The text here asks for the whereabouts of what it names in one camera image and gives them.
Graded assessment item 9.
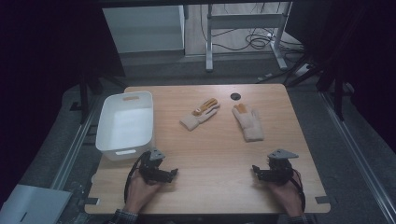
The grey metal desk frame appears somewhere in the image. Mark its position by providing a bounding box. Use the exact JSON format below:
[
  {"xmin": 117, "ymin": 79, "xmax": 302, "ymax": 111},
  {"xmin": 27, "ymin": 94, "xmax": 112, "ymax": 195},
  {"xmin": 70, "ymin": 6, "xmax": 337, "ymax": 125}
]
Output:
[{"xmin": 205, "ymin": 1, "xmax": 294, "ymax": 73}]

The black stand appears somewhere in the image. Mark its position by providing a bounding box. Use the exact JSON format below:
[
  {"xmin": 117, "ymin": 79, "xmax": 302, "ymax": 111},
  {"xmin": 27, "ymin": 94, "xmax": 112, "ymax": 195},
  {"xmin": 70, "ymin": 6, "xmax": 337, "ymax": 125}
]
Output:
[
  {"xmin": 68, "ymin": 69, "xmax": 128, "ymax": 125},
  {"xmin": 284, "ymin": 54, "xmax": 354, "ymax": 122}
]

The tangle of black floor cables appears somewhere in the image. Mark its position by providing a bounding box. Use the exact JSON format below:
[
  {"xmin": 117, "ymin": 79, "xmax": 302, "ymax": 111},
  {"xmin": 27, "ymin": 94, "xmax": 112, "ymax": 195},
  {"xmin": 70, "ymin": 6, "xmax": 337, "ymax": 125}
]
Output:
[{"xmin": 200, "ymin": 2, "xmax": 305, "ymax": 54}]

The metal floor rail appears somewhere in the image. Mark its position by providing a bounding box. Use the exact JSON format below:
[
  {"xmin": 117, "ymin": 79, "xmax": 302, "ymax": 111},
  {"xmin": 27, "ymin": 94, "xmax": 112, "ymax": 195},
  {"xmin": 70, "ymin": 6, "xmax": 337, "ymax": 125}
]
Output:
[
  {"xmin": 319, "ymin": 91, "xmax": 396, "ymax": 224},
  {"xmin": 50, "ymin": 92, "xmax": 106, "ymax": 191}
]

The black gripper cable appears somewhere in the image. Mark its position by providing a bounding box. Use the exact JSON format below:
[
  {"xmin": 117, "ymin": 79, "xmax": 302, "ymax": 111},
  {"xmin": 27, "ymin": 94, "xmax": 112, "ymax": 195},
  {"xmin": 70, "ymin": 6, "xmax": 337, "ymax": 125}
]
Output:
[
  {"xmin": 290, "ymin": 167, "xmax": 307, "ymax": 214},
  {"xmin": 123, "ymin": 151, "xmax": 151, "ymax": 204}
]

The white plastic storage bin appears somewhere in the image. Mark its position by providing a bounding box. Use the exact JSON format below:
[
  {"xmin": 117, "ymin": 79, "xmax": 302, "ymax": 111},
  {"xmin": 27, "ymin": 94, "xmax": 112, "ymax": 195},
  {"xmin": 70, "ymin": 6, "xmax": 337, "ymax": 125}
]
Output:
[{"xmin": 94, "ymin": 90, "xmax": 156, "ymax": 161}]

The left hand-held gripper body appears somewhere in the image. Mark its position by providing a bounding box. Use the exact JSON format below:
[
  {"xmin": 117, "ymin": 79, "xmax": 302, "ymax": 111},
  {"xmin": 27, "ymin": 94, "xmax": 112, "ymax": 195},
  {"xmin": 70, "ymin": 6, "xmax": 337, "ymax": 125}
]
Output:
[{"xmin": 137, "ymin": 147, "xmax": 172, "ymax": 185}]

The person's right hand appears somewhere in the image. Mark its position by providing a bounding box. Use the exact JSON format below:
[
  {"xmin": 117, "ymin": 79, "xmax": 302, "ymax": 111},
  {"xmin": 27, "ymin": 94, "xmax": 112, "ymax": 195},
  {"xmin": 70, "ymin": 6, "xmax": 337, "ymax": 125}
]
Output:
[{"xmin": 268, "ymin": 177, "xmax": 304, "ymax": 217}]

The white power strip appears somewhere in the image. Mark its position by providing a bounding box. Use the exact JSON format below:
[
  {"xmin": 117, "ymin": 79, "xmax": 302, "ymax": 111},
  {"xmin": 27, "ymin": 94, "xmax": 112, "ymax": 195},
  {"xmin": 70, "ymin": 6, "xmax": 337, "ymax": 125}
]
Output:
[{"xmin": 293, "ymin": 63, "xmax": 313, "ymax": 77}]

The beige and orange knit glove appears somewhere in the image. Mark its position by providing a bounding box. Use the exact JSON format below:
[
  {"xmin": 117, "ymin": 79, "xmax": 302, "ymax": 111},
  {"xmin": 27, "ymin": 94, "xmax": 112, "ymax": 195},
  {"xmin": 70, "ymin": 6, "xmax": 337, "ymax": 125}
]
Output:
[
  {"xmin": 231, "ymin": 103, "xmax": 265, "ymax": 143},
  {"xmin": 179, "ymin": 97, "xmax": 221, "ymax": 132}
]

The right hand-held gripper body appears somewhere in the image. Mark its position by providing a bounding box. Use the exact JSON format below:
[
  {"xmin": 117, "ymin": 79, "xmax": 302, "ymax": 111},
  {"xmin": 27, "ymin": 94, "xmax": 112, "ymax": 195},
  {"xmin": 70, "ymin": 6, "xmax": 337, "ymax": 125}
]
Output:
[{"xmin": 262, "ymin": 148, "xmax": 300, "ymax": 187}]

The person's left hand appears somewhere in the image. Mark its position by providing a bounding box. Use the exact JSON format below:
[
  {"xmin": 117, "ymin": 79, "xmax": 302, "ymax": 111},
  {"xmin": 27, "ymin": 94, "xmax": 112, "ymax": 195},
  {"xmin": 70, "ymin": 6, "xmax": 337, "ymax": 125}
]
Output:
[{"xmin": 122, "ymin": 170, "xmax": 163, "ymax": 216}]

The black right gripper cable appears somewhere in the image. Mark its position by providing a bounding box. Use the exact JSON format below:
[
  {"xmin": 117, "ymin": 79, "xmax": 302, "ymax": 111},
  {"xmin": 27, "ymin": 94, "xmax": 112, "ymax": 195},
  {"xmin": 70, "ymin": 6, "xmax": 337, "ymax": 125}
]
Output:
[{"xmin": 290, "ymin": 167, "xmax": 307, "ymax": 214}]

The white cabinet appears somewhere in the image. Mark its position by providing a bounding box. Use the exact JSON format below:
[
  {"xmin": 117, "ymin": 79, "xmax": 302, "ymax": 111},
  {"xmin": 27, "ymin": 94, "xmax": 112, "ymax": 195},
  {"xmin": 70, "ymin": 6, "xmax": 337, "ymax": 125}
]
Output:
[{"xmin": 102, "ymin": 4, "xmax": 187, "ymax": 54}]

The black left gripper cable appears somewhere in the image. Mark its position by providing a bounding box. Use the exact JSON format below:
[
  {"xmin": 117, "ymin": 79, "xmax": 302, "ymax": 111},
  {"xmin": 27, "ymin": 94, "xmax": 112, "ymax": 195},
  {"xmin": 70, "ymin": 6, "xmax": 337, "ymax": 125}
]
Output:
[{"xmin": 123, "ymin": 151, "xmax": 151, "ymax": 204}]

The white flat board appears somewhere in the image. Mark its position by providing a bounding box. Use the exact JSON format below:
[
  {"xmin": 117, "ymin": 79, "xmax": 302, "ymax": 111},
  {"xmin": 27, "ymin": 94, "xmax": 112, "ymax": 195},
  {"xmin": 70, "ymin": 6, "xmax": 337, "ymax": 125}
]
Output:
[{"xmin": 0, "ymin": 183, "xmax": 74, "ymax": 224}]

